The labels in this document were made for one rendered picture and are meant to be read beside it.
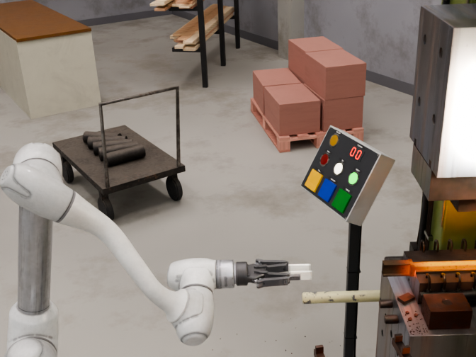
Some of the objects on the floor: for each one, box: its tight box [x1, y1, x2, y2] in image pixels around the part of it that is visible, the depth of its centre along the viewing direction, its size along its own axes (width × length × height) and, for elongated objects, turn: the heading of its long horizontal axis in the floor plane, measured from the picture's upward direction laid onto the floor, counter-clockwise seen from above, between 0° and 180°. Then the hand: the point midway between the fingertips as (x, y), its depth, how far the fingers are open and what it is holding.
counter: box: [0, 0, 101, 119], centre depth 724 cm, size 76×236×82 cm, turn 36°
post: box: [343, 222, 360, 357], centre depth 264 cm, size 4×4×108 cm
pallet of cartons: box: [250, 36, 366, 153], centre depth 571 cm, size 85×120×71 cm
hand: (300, 271), depth 193 cm, fingers open, 3 cm apart
